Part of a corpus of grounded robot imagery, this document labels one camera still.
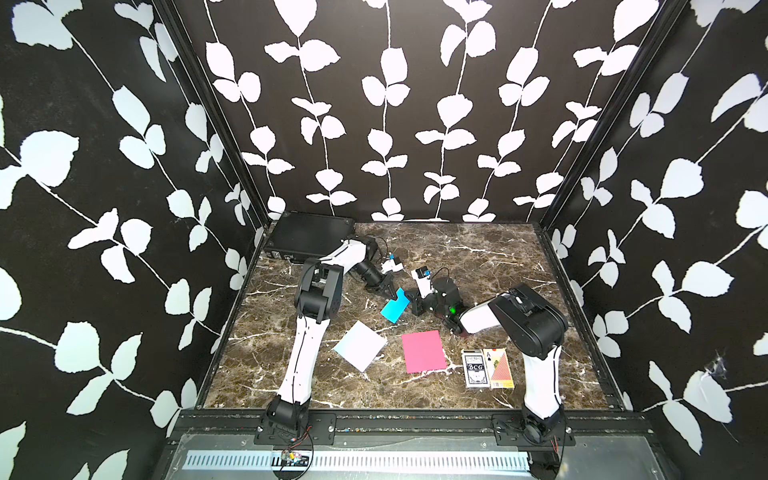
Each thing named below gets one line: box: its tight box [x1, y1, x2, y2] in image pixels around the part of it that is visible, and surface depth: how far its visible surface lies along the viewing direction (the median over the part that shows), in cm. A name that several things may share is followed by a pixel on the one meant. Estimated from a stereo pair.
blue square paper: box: [380, 287, 410, 324], surface depth 99 cm
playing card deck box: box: [461, 349, 491, 388], surface depth 84 cm
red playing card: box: [483, 348, 515, 389], surface depth 84 cm
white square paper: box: [333, 320, 388, 373], surface depth 91 cm
